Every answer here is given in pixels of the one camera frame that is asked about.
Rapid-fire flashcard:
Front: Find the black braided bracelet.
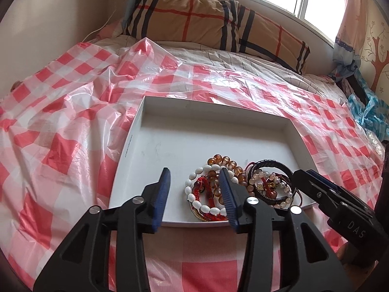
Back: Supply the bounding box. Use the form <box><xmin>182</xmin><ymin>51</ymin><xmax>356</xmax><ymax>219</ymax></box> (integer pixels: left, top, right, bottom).
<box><xmin>247</xmin><ymin>159</ymin><xmax>295</xmax><ymax>206</ymax></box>

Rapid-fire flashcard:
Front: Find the blue checkered plastic sheet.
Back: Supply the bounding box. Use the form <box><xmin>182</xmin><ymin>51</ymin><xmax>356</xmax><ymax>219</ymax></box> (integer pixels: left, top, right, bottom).
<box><xmin>346</xmin><ymin>70</ymin><xmax>389</xmax><ymax>141</ymax></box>

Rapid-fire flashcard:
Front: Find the white bead bracelet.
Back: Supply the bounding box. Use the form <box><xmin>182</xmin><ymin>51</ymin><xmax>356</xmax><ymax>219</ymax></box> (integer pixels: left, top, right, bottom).
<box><xmin>184</xmin><ymin>164</ymin><xmax>240</xmax><ymax>215</ymax></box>

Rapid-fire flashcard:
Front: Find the amber bead bracelet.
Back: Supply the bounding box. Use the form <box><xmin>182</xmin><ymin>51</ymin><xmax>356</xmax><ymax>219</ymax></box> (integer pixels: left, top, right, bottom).
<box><xmin>207</xmin><ymin>154</ymin><xmax>248</xmax><ymax>199</ymax></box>

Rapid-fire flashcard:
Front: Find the pink checked cloth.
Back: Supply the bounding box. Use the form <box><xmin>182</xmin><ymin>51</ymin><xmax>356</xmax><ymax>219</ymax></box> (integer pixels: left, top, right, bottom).
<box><xmin>91</xmin><ymin>20</ymin><xmax>126</xmax><ymax>44</ymax></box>

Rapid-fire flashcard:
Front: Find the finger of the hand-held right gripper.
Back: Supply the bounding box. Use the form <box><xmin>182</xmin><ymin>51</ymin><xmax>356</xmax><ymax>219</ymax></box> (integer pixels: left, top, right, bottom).
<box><xmin>306</xmin><ymin>169</ymin><xmax>374</xmax><ymax>212</ymax></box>
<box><xmin>293</xmin><ymin>170</ymin><xmax>350</xmax><ymax>221</ymax></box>

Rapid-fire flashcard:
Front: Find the white cardboard box tray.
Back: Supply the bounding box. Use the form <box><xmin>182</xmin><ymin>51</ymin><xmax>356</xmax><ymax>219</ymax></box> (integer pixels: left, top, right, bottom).
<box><xmin>109</xmin><ymin>96</ymin><xmax>323</xmax><ymax>228</ymax></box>

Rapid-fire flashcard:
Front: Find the clear plastic wrap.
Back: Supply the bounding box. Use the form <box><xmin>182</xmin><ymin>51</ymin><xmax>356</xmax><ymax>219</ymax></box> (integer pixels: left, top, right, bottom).
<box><xmin>364</xmin><ymin>128</ymin><xmax>386</xmax><ymax>156</ymax></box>

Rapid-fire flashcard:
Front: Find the dark cloth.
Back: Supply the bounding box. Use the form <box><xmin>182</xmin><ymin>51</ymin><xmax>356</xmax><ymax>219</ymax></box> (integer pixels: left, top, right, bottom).
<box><xmin>346</xmin><ymin>74</ymin><xmax>370</xmax><ymax>104</ymax></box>

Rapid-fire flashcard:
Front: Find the cream tree-print cabinet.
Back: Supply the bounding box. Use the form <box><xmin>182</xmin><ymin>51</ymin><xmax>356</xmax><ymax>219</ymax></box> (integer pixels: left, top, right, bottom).
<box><xmin>359</xmin><ymin>0</ymin><xmax>389</xmax><ymax>98</ymax></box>

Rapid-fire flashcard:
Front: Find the red checkered plastic sheet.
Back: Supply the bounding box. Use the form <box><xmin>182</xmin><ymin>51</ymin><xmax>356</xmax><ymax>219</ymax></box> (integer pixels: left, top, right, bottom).
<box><xmin>0</xmin><ymin>37</ymin><xmax>384</xmax><ymax>292</ymax></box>

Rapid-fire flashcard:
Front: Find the tan plaid pillow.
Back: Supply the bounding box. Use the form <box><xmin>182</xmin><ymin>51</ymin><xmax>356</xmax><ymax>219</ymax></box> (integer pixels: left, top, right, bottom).
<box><xmin>222</xmin><ymin>0</ymin><xmax>311</xmax><ymax>75</ymax></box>
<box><xmin>123</xmin><ymin>0</ymin><xmax>240</xmax><ymax>52</ymax></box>

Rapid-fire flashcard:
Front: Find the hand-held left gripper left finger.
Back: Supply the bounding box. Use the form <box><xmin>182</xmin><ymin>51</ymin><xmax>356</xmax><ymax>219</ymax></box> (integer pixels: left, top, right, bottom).
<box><xmin>33</xmin><ymin>167</ymin><xmax>171</xmax><ymax>292</ymax></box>

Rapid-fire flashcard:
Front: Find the pink bead bracelet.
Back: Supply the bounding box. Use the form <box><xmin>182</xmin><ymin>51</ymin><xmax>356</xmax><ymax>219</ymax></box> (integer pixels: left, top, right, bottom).
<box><xmin>248</xmin><ymin>171</ymin><xmax>294</xmax><ymax>210</ymax></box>

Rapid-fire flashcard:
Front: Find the white cable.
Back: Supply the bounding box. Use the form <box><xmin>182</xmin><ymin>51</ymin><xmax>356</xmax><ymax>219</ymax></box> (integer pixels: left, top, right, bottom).
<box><xmin>83</xmin><ymin>9</ymin><xmax>118</xmax><ymax>42</ymax></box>

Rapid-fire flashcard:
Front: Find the red orange braided bracelet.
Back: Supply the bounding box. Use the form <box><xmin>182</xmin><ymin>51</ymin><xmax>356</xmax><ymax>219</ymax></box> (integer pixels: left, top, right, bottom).
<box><xmin>191</xmin><ymin>175</ymin><xmax>229</xmax><ymax>222</ymax></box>

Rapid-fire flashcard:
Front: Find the white striped bedsheet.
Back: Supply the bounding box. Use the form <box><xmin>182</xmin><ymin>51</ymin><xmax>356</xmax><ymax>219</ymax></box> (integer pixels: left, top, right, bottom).
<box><xmin>94</xmin><ymin>33</ymin><xmax>348</xmax><ymax>98</ymax></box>

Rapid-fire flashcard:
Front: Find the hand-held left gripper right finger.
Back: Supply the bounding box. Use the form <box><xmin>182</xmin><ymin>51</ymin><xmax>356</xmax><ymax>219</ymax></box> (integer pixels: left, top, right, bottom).
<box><xmin>219</xmin><ymin>168</ymin><xmax>355</xmax><ymax>292</ymax></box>

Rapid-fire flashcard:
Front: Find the pink curtain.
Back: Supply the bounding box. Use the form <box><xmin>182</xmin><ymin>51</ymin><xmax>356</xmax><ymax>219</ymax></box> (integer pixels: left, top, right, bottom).
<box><xmin>331</xmin><ymin>0</ymin><xmax>370</xmax><ymax>77</ymax></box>

